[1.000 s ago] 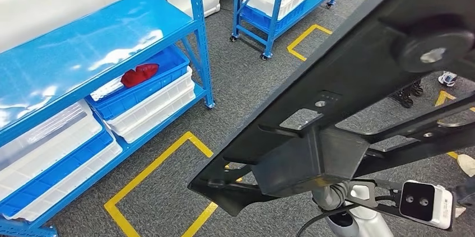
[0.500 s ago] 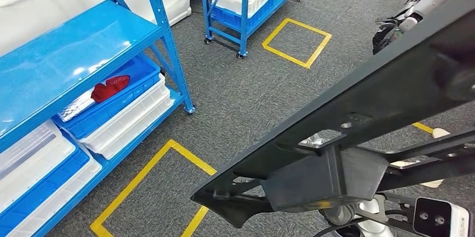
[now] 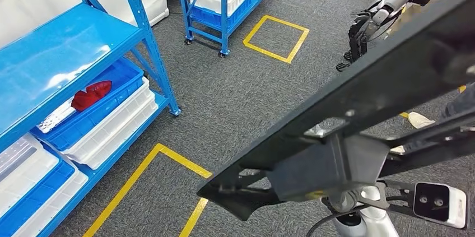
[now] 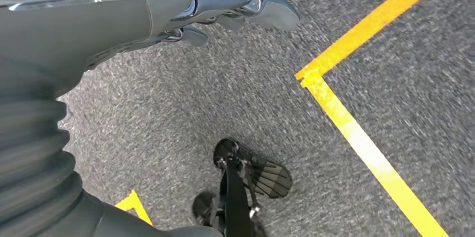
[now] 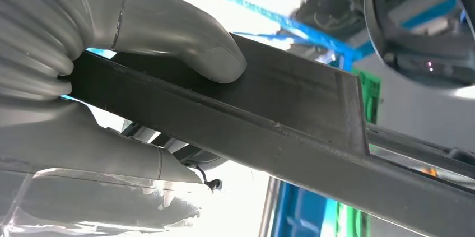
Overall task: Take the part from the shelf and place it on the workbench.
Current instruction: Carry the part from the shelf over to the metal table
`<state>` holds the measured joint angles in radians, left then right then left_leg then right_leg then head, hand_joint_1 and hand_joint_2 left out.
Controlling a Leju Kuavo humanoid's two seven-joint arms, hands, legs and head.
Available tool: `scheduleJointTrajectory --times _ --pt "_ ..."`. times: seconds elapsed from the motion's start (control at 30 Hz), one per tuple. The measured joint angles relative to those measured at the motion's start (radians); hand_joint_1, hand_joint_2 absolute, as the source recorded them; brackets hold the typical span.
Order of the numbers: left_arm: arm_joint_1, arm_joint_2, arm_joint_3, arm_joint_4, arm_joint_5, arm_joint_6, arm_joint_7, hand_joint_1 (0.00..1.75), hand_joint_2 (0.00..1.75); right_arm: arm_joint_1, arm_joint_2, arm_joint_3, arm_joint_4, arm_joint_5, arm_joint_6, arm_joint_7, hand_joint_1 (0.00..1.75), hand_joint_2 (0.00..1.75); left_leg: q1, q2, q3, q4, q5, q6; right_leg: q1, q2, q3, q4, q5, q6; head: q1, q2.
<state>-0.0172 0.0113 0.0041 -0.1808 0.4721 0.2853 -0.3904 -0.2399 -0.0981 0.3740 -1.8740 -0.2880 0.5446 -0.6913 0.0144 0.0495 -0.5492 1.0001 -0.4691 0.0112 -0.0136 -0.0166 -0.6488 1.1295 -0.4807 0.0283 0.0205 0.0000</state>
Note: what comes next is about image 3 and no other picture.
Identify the blue plastic crate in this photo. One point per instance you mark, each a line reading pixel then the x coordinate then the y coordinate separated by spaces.
pixel 44 190
pixel 215 16
pixel 122 75

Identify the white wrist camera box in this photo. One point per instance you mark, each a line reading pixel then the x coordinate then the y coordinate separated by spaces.
pixel 456 205

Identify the white car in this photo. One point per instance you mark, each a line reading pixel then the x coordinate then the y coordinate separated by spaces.
pixel 37 5

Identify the blue wheeled shelf rack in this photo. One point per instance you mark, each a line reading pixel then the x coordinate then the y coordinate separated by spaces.
pixel 223 5

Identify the yellow floor tape square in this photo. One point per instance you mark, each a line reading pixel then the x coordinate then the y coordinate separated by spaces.
pixel 122 190

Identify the blue metal shelf rack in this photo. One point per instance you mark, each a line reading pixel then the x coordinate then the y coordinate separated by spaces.
pixel 55 42

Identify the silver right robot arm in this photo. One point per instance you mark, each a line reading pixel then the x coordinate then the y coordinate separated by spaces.
pixel 375 224

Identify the black plastic panel part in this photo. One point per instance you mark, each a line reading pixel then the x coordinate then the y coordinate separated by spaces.
pixel 371 90

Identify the black camera bracket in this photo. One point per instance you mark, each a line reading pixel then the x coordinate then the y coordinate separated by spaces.
pixel 404 211

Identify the white perforated part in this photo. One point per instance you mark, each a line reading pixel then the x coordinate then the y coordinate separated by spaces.
pixel 55 118

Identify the red plastic part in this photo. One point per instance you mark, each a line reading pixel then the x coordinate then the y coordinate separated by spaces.
pixel 89 96

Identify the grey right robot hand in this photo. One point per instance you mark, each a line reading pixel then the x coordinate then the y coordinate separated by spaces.
pixel 341 202

